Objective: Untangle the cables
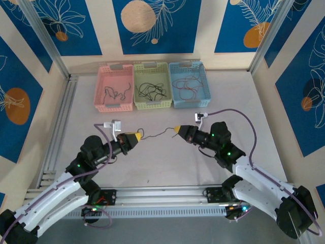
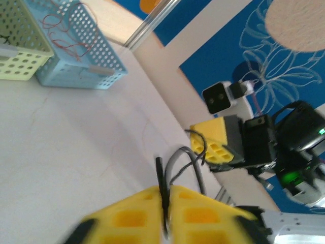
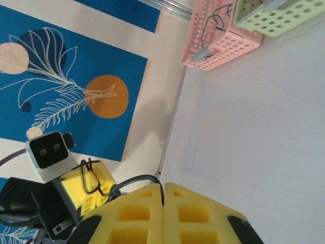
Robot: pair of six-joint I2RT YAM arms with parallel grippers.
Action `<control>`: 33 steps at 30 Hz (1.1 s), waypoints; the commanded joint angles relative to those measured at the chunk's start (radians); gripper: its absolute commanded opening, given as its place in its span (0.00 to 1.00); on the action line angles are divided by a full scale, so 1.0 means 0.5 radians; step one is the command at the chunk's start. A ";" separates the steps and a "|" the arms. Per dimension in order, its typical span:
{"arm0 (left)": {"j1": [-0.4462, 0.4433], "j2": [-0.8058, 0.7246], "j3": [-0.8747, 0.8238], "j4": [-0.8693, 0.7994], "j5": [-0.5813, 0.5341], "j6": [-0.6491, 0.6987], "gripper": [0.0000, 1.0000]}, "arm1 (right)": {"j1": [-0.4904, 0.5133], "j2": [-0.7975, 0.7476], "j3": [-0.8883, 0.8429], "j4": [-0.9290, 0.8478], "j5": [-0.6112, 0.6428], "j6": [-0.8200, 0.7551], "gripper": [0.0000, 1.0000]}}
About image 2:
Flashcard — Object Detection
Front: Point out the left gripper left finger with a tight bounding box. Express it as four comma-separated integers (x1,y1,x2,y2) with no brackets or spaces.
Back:
64,185,166,244

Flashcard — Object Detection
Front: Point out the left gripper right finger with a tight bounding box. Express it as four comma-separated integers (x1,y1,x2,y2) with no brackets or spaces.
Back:
167,185,265,244

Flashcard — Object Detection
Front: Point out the thin black wire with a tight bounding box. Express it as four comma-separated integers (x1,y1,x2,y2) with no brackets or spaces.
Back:
155,157,171,238
169,129,207,185

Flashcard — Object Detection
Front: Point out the thin grey wire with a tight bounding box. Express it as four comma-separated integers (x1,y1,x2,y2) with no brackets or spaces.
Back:
164,146,207,195

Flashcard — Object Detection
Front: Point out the thin orange wire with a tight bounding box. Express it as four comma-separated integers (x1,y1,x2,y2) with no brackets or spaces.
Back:
42,14,89,62
68,2,99,49

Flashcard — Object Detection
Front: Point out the blue plastic basket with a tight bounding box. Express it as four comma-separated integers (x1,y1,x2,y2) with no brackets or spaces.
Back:
25,0,128,90

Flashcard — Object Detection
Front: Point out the green plastic basket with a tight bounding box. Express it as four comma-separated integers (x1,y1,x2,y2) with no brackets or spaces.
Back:
0,0,54,81

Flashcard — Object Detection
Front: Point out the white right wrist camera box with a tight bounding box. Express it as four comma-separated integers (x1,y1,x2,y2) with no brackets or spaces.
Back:
202,81,239,115

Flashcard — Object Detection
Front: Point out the aluminium corner post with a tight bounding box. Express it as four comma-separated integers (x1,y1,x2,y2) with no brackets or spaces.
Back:
123,0,182,49

